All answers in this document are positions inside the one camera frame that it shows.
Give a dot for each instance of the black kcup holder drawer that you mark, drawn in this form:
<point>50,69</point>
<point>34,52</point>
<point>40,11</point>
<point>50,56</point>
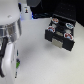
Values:
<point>57,38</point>

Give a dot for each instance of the red kcup pod front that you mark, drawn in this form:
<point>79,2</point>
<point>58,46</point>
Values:
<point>68,35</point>

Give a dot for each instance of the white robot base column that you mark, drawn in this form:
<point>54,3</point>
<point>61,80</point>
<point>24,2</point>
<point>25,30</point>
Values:
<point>26,13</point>

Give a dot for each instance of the red blue kcup pod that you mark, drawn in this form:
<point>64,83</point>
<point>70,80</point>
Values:
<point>55,20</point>

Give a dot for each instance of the green white kcup pod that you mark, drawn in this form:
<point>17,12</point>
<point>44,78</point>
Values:
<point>17,62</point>

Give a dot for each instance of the red kcup pod left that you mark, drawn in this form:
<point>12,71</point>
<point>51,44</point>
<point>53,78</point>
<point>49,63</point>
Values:
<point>52,29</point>

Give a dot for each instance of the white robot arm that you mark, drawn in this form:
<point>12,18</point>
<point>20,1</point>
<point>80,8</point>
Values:
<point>10,25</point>

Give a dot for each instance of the blue kcup pod right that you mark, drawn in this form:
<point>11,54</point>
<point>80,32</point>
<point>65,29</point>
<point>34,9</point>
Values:
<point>69,25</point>

